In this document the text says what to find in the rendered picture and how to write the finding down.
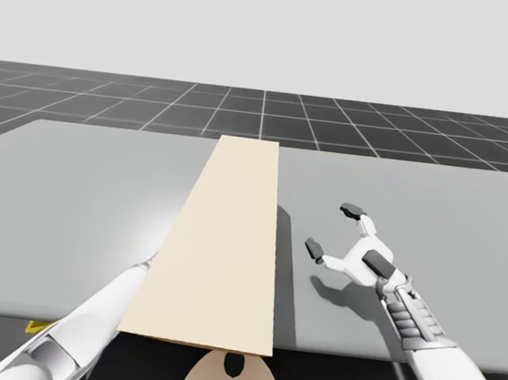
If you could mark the tall board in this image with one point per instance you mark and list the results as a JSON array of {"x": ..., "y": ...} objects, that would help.
[{"x": 224, "y": 251}]

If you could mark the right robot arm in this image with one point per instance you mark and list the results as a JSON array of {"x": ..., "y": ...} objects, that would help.
[{"x": 444, "y": 377}]

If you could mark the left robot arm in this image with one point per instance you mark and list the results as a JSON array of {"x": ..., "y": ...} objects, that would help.
[{"x": 98, "y": 305}]

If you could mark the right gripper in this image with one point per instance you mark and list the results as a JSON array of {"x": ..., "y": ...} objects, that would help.
[{"x": 367, "y": 262}]

